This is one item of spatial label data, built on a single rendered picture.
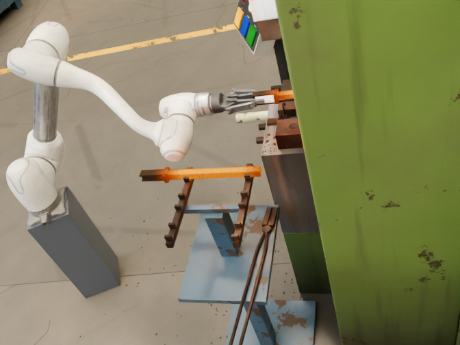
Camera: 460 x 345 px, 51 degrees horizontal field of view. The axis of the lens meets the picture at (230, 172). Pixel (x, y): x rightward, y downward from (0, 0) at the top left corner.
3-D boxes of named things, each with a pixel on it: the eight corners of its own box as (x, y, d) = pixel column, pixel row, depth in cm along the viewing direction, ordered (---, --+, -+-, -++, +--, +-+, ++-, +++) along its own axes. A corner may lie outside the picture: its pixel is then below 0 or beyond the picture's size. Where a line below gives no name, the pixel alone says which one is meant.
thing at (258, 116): (237, 126, 236) (234, 118, 233) (238, 119, 240) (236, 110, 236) (328, 118, 224) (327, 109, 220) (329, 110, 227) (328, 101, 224)
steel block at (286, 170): (282, 233, 199) (260, 155, 169) (289, 167, 225) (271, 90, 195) (429, 230, 183) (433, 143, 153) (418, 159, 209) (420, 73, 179)
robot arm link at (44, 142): (20, 176, 229) (35, 145, 244) (55, 184, 232) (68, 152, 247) (18, 35, 176) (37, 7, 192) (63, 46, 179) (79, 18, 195)
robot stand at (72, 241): (85, 298, 261) (27, 230, 220) (84, 270, 275) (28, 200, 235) (120, 285, 261) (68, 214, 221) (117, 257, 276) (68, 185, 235)
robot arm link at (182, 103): (205, 103, 193) (200, 129, 186) (168, 107, 198) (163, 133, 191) (195, 85, 184) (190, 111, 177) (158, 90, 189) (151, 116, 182)
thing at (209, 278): (179, 302, 163) (177, 299, 161) (204, 209, 189) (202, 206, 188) (267, 304, 154) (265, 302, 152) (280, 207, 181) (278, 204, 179)
